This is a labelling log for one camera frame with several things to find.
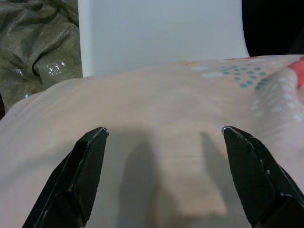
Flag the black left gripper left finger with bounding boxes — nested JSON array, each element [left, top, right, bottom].
[[22, 126, 110, 228]]

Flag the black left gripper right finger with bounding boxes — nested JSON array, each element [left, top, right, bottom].
[[221, 126, 304, 228]]

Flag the pink patterned pillow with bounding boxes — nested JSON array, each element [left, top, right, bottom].
[[0, 55, 304, 228]]

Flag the white chair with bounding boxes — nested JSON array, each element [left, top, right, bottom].
[[77, 0, 250, 78]]

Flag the olive green fabric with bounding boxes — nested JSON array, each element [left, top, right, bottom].
[[0, 0, 84, 119]]

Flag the black object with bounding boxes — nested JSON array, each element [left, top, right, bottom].
[[240, 0, 304, 58]]

